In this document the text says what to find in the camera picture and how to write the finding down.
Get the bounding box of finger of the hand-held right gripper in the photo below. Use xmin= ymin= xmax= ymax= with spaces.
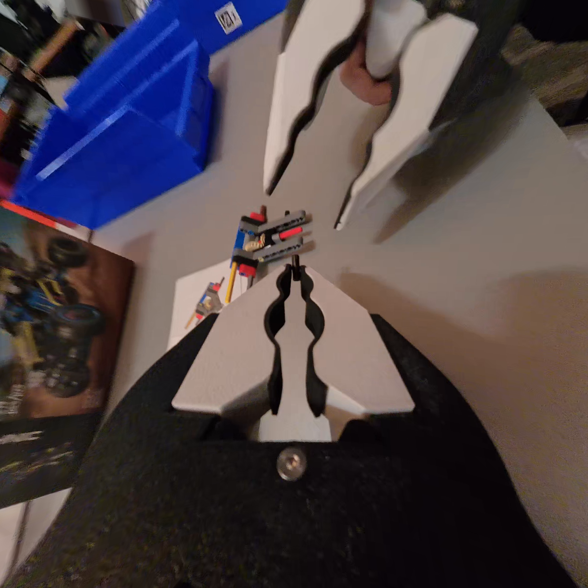
xmin=334 ymin=13 xmax=480 ymax=231
xmin=263 ymin=0 xmax=369 ymax=197

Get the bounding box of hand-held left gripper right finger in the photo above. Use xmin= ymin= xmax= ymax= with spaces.
xmin=299 ymin=266 xmax=416 ymax=426

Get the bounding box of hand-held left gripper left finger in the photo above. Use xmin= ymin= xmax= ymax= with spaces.
xmin=171 ymin=266 xmax=295 ymax=420

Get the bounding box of small lego assembly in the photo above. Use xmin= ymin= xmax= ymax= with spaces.
xmin=225 ymin=205 xmax=316 ymax=304

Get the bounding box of toy car set box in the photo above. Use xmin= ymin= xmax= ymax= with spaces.
xmin=0 ymin=204 xmax=136 ymax=509

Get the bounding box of person's right hand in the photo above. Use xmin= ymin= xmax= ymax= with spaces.
xmin=339 ymin=39 xmax=395 ymax=106

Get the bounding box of blue plastic bin with tag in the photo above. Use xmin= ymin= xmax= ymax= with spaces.
xmin=168 ymin=0 xmax=289 ymax=56

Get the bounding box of open instruction booklet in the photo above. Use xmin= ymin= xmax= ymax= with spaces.
xmin=166 ymin=259 xmax=258 ymax=351

